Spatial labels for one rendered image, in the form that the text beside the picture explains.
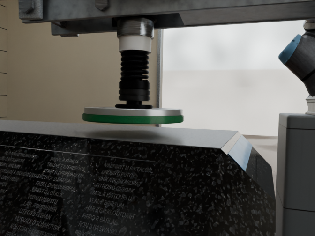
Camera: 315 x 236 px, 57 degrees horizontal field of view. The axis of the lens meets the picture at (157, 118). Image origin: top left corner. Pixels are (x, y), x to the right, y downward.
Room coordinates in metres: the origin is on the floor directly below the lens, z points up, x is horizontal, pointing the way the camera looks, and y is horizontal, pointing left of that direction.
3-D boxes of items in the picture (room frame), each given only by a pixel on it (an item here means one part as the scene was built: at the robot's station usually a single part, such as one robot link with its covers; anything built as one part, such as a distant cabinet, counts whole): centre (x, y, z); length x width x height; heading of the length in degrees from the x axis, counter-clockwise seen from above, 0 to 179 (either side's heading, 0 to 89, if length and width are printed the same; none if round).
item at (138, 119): (0.64, 0.05, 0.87); 0.22 x 0.22 x 0.04
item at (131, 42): (0.64, 0.05, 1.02); 0.07 x 0.07 x 0.04
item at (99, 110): (0.64, 0.05, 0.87); 0.21 x 0.21 x 0.01
